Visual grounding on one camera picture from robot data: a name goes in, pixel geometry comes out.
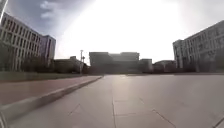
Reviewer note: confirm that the wide grey building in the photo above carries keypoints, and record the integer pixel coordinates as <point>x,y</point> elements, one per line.
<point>113,61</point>

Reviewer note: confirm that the lamp pole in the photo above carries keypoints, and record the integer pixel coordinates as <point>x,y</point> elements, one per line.
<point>81,60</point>

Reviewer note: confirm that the grey paved plaza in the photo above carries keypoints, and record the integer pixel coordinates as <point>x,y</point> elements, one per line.
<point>143,100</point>

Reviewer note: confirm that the low reddish building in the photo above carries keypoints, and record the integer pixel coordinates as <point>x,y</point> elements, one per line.
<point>165,65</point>

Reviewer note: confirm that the reddish raised pavement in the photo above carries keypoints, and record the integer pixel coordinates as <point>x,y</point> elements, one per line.
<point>33,88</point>

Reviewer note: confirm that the grass lawn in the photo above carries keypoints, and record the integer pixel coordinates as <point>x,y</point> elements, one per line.
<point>26,76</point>

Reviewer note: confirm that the grey stone kerb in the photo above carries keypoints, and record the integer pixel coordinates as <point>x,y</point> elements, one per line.
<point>33,103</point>

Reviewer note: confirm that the large pale building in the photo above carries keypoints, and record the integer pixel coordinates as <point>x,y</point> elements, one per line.
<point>200,46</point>

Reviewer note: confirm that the tall pale building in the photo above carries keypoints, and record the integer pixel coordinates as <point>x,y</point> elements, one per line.
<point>23,40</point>

